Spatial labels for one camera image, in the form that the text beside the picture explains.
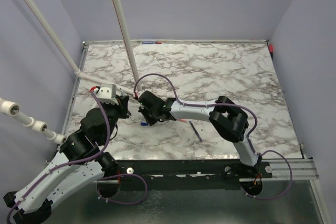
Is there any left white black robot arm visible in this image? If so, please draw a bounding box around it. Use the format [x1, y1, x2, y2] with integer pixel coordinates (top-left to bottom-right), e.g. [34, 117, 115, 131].
[4, 95, 130, 223]

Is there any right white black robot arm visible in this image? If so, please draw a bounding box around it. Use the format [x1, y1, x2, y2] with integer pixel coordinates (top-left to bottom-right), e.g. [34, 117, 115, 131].
[138, 91, 261, 177]

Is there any purple pen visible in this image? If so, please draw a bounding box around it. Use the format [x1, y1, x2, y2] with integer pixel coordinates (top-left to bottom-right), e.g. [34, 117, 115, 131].
[189, 121, 203, 143]

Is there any blue red marker at edge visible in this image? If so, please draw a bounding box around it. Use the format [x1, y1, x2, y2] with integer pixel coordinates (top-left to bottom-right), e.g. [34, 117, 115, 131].
[142, 41, 162, 45]

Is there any red black clamp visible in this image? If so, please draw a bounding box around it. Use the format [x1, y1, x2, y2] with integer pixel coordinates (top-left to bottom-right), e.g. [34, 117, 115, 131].
[268, 44, 274, 59]

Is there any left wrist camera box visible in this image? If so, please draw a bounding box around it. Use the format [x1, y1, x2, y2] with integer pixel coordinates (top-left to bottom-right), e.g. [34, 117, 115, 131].
[96, 83, 118, 104]

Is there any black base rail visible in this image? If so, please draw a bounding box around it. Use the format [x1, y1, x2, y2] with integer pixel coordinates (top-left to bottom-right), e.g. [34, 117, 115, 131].
[96, 159, 272, 194]

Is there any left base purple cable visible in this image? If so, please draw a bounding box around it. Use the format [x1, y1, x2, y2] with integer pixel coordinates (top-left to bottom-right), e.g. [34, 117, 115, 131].
[96, 172, 148, 205]

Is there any white pvc pipe frame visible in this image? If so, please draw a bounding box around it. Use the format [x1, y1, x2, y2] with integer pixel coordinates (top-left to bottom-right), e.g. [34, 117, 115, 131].
[1, 0, 141, 145]

